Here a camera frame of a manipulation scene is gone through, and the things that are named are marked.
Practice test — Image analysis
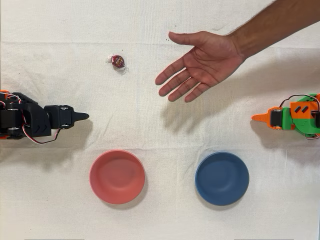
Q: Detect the person's bare forearm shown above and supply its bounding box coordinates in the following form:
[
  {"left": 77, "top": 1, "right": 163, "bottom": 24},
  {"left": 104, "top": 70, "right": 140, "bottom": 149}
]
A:
[{"left": 226, "top": 0, "right": 320, "bottom": 60}]

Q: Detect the white table cloth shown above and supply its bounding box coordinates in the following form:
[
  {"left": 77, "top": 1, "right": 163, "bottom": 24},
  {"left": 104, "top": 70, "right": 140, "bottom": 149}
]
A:
[{"left": 0, "top": 0, "right": 320, "bottom": 240}]

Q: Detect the red candy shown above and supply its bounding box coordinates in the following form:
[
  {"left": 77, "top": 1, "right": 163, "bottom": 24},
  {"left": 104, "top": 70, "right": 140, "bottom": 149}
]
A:
[{"left": 105, "top": 53, "right": 129, "bottom": 75}]

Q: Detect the blue bowl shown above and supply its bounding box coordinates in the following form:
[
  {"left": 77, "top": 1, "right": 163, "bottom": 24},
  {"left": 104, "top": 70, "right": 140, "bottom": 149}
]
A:
[{"left": 194, "top": 151, "right": 250, "bottom": 207}]

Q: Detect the red white servo cable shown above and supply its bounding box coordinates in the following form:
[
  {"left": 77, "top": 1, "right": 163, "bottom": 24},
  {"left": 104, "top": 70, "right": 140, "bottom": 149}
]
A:
[{"left": 21, "top": 109, "right": 62, "bottom": 145}]

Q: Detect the pink bowl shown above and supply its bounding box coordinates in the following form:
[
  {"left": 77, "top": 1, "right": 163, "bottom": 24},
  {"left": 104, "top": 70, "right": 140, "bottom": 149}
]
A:
[{"left": 89, "top": 149, "right": 146, "bottom": 205}]

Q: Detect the person's bare hand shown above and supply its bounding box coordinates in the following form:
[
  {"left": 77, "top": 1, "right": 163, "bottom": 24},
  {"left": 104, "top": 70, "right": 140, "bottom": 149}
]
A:
[{"left": 154, "top": 30, "right": 246, "bottom": 103}]

